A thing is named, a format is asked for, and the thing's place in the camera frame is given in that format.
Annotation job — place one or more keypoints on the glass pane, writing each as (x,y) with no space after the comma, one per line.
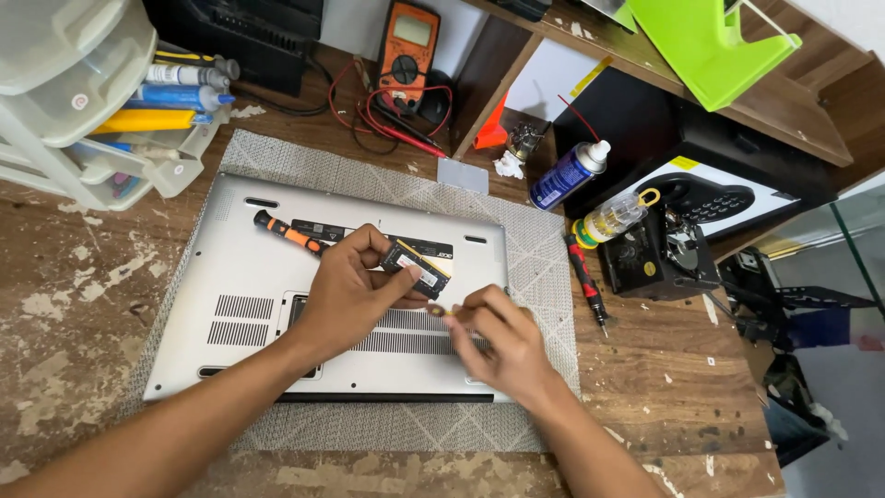
(850,242)

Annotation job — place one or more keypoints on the wooden shelf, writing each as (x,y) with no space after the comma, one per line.
(781,104)

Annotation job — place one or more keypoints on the small metal stand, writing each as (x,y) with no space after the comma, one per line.
(524,140)

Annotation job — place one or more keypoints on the white tube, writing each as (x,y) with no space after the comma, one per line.
(183,75)

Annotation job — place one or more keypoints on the grey metal plate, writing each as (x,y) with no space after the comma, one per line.
(462,176)

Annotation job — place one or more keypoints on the black round object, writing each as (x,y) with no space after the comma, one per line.
(435,104)

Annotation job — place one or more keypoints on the black soldering station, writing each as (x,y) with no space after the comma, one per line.
(650,266)

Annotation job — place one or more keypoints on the black telephone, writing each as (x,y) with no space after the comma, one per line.
(698,197)

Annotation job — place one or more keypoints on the orange plastic cone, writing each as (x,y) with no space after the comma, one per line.
(492,128)

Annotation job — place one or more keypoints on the person's right fingers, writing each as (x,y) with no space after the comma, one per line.
(477,332)

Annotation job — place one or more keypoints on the orange black screwdriver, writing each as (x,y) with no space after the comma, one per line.
(290,234)

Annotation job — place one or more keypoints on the silver laptop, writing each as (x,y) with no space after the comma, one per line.
(242,276)

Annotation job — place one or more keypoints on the green plastic stand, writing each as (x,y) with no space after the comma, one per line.
(705,48)

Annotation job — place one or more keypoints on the small yellow-tipped tool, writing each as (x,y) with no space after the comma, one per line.
(438,311)

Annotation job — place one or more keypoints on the red multimeter probe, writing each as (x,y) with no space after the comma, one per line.
(411,140)

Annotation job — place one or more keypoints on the black multimeter probe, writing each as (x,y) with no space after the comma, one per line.
(408,126)

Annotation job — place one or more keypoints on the black memory module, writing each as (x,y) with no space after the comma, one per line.
(432,276)

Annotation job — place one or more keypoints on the translucent plastic drawer unit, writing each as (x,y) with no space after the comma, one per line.
(62,90)

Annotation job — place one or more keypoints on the clear bottle yellow cap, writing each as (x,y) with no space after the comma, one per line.
(612,218)

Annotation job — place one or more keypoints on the person's right hand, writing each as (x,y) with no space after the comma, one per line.
(508,346)

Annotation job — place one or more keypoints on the grey patterned mat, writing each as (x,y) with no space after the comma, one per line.
(539,263)

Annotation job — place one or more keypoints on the blue spray can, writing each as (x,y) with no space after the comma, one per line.
(563,180)

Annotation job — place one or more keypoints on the blue tube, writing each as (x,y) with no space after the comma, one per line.
(173,97)

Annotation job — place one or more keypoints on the yellow tape strip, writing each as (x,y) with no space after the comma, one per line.
(591,76)

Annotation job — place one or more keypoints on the red black screwdriver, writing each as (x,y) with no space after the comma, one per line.
(586,283)

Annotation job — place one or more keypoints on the person's left hand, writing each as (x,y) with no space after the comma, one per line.
(339,297)

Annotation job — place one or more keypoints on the black electronic box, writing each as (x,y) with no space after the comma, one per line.
(235,34)

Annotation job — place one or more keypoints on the orange multimeter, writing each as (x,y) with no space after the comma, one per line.
(408,52)

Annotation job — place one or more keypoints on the crumpled white tissue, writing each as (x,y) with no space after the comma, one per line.
(509,166)

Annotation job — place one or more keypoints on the black yellow tube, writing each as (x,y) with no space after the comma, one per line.
(193,61)

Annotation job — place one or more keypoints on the large black box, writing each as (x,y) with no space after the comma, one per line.
(643,117)

